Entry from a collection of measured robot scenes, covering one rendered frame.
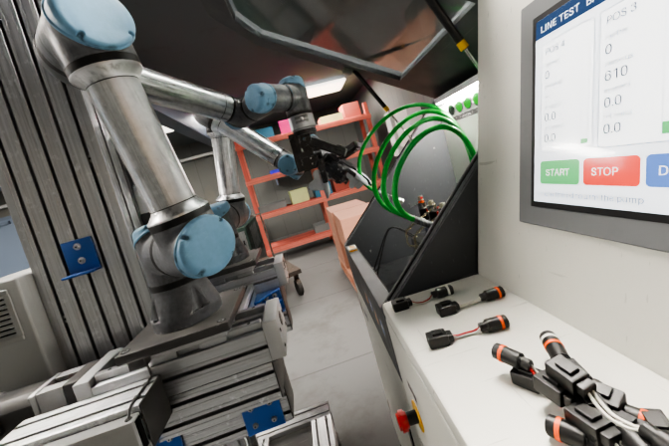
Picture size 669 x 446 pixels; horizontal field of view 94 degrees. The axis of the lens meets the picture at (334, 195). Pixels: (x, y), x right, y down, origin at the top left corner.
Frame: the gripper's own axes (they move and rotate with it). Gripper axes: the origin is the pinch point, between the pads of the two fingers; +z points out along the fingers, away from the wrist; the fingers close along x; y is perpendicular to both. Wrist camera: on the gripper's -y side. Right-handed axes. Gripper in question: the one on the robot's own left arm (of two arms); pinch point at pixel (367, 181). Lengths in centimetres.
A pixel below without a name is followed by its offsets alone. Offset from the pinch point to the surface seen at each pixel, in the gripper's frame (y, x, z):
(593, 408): -12, 65, 59
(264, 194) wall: 289, -443, -405
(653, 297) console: -22, 55, 59
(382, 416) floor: 103, -46, 57
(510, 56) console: -43, 40, 27
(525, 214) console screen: -22, 41, 45
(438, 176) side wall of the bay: -12.2, -35.2, 11.2
